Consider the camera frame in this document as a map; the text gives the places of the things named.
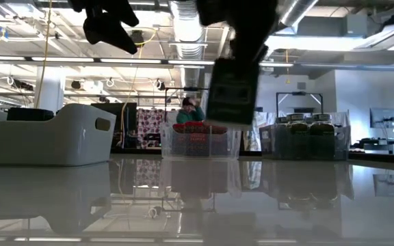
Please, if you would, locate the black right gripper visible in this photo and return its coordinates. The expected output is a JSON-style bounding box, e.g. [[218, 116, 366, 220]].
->
[[196, 0, 280, 64]]

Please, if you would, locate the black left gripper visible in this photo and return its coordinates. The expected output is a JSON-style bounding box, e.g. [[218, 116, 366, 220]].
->
[[68, 0, 140, 55]]

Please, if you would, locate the black square spice tin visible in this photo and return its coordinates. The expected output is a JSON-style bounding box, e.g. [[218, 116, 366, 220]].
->
[[205, 57, 261, 126], [7, 107, 55, 122]]

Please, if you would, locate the round dark ceiling fixture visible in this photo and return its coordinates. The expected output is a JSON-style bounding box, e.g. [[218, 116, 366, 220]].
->
[[130, 29, 146, 47]]

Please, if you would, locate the person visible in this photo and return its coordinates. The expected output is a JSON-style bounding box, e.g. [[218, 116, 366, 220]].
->
[[175, 96, 206, 124]]

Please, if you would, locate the black computer monitor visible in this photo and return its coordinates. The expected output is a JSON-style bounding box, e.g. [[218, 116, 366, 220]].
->
[[90, 102, 138, 154]]

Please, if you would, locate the purple patterned cloth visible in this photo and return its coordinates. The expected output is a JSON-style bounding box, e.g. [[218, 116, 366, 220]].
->
[[137, 108, 166, 150]]

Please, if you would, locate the clear plastic bin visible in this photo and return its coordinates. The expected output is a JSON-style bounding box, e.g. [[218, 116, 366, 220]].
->
[[160, 121, 243, 161]]

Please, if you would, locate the grey translucent plastic bin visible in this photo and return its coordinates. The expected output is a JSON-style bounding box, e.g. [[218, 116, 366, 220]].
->
[[259, 122, 352, 161]]

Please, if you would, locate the white plastic bin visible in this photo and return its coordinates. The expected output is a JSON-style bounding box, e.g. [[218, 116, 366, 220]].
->
[[0, 103, 118, 167]]

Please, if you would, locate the grey computer monitor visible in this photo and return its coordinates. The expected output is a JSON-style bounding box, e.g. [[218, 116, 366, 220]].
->
[[369, 107, 394, 130]]

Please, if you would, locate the yellow hanging cord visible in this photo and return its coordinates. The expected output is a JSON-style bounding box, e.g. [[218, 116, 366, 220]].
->
[[285, 49, 292, 85]]

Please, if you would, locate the silver ventilation duct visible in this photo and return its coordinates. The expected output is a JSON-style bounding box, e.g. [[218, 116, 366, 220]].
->
[[272, 0, 320, 33]]

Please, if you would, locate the black metal frame rack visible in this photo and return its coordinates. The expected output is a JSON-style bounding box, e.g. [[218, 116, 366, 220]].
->
[[275, 91, 324, 115], [164, 87, 215, 124]]

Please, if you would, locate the silver flexible duct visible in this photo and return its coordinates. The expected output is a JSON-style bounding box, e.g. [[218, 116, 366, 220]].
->
[[169, 0, 207, 88]]

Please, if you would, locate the long yellow cable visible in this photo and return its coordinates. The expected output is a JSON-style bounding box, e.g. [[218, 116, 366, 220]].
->
[[34, 0, 53, 109]]

